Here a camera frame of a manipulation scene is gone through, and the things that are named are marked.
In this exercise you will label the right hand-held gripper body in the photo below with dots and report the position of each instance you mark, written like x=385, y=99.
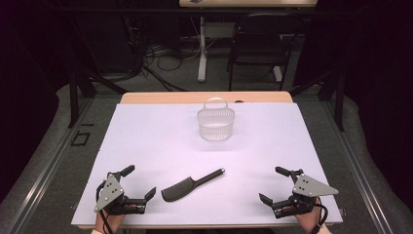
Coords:
x=307, y=188

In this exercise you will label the clear plastic basket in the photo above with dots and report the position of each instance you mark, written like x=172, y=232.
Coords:
x=216, y=125

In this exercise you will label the black folding chair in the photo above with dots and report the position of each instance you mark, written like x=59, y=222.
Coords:
x=259, y=42

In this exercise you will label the black metal stand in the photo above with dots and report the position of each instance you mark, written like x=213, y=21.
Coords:
x=74, y=97
x=339, y=100

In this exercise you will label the metal floor rail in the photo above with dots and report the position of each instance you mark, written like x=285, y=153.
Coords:
x=48, y=169
x=360, y=175

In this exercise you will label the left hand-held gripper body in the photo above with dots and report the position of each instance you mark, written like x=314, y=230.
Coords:
x=109, y=193

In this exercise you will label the black comb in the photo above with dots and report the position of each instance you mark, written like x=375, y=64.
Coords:
x=185, y=190

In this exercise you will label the wooden table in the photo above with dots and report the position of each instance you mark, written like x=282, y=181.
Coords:
x=162, y=97

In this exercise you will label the white-legged wooden desk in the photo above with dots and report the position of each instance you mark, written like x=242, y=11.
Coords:
x=202, y=58

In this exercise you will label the person's right hand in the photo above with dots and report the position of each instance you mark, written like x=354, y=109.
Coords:
x=310, y=219

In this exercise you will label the person's left hand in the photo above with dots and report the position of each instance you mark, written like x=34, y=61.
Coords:
x=108, y=221

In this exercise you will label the white table sheet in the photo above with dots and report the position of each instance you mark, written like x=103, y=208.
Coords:
x=181, y=149

